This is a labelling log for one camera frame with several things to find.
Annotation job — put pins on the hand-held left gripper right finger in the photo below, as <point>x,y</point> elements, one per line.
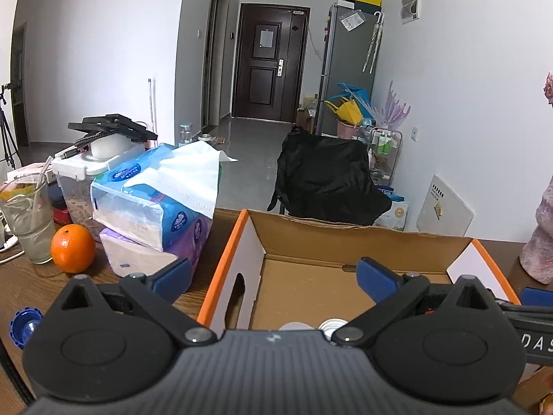
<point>376,279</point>

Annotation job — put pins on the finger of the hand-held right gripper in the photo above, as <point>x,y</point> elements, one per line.
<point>527,313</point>
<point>538,297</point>

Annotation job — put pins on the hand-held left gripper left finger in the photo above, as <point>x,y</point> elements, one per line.
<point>173,274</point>

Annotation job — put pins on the red cardboard box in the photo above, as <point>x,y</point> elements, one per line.
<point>345,242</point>

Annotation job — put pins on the white bottle cap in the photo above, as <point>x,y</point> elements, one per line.
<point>332,326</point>

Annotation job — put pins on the white tissue pack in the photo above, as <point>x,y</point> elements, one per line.
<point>129,256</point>

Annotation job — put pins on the pink textured vase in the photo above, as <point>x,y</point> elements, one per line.
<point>542,242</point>

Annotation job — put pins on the blue tissue pack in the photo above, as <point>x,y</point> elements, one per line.
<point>129,212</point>

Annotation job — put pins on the white flat board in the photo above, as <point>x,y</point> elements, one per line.
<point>445,207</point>

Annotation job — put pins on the orange fruit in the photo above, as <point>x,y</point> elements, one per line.
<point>72,248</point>

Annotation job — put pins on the clear food container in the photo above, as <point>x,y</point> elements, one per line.
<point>77,199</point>

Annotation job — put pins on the metal cart with bottles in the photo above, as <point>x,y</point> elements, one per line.
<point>384,147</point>

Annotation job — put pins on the white round bowl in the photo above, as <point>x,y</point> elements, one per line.
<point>108,147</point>

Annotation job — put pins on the clear glass cup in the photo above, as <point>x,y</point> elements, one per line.
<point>32,229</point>

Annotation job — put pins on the blue bottle cap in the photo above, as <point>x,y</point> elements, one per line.
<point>23,326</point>

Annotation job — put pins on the black folding stand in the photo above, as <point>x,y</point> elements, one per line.
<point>112,123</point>

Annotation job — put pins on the purple feather decoration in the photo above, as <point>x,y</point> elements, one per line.
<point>395,108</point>

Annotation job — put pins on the white rod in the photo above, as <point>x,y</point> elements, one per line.
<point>151,103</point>

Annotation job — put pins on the blue and yellow plastic items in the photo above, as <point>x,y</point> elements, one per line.
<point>350,108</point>

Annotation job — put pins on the black tripod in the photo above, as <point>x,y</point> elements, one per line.
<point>6,138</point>

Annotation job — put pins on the grey refrigerator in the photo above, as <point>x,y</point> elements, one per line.
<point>345,65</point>

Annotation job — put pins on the dark brown door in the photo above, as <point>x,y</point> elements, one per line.
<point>268,65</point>

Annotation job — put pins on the white folded umbrella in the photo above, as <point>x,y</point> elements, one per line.
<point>372,43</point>

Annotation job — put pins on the white wall panel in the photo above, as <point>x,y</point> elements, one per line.
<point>410,2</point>

